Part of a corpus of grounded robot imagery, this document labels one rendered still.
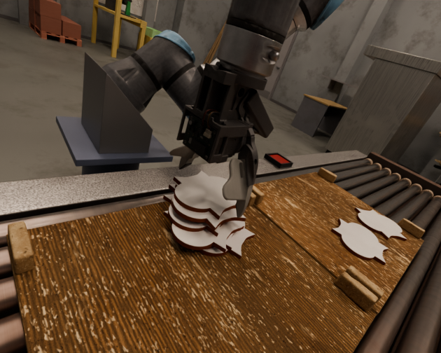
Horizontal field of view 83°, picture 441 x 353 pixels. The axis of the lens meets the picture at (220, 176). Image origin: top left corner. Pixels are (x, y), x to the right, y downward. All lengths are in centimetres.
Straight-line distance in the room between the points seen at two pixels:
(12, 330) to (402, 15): 781
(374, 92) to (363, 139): 75
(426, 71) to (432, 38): 276
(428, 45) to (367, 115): 293
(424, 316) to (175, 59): 79
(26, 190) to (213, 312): 36
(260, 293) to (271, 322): 4
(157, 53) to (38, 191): 46
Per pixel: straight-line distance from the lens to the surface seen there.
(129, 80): 73
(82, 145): 77
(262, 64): 32
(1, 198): 51
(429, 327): 61
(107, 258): 37
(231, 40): 33
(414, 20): 768
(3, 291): 38
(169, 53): 77
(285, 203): 63
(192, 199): 40
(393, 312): 57
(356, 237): 65
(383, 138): 476
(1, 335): 35
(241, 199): 37
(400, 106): 475
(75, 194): 51
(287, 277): 44
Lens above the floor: 122
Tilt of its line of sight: 27 degrees down
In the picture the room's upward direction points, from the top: 20 degrees clockwise
